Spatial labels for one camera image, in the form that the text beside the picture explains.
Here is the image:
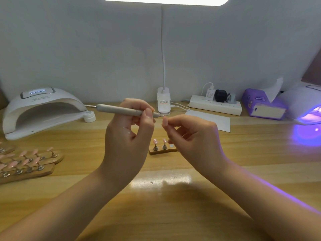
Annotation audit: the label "person's right hand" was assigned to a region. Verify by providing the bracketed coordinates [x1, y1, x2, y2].
[162, 115, 230, 180]

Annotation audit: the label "person's left hand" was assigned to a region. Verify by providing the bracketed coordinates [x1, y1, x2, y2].
[99, 98, 157, 188]

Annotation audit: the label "wooden nail holder strip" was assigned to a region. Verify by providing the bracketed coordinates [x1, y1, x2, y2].
[148, 138, 179, 156]

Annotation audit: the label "grey dotting pen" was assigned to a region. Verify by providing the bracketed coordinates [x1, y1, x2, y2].
[85, 103, 164, 118]

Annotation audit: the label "white nail lamp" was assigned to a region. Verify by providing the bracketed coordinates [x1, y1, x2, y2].
[2, 87, 87, 141]
[282, 84, 321, 125]

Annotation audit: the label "wooden stands with pink nails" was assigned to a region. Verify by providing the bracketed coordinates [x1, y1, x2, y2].
[0, 144, 64, 185]

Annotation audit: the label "person's right forearm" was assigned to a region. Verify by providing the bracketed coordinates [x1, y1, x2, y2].
[212, 163, 321, 241]

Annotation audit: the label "person's left forearm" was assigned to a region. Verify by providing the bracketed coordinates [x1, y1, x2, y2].
[0, 168, 126, 241]

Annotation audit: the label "white desk lamp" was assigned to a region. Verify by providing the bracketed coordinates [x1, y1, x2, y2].
[99, 0, 232, 115]

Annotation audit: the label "white paper sheet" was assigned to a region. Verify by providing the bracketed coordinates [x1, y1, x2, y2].
[186, 109, 231, 133]

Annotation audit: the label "white power strip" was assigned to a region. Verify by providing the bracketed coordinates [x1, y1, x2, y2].
[189, 95, 243, 116]

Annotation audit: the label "small closed white jar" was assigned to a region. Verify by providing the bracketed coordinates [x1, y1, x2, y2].
[83, 111, 96, 123]

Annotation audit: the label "black plug adapter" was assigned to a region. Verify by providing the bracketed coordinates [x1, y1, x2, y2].
[214, 89, 229, 103]

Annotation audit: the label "purple tissue box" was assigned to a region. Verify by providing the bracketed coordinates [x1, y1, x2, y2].
[242, 89, 288, 121]

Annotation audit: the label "white tissue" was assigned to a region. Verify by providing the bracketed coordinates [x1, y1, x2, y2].
[264, 77, 284, 103]

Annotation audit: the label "brown cardboard box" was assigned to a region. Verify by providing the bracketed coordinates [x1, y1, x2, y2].
[0, 88, 10, 111]

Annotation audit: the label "brown wooden board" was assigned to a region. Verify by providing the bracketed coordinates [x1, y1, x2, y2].
[301, 48, 321, 87]

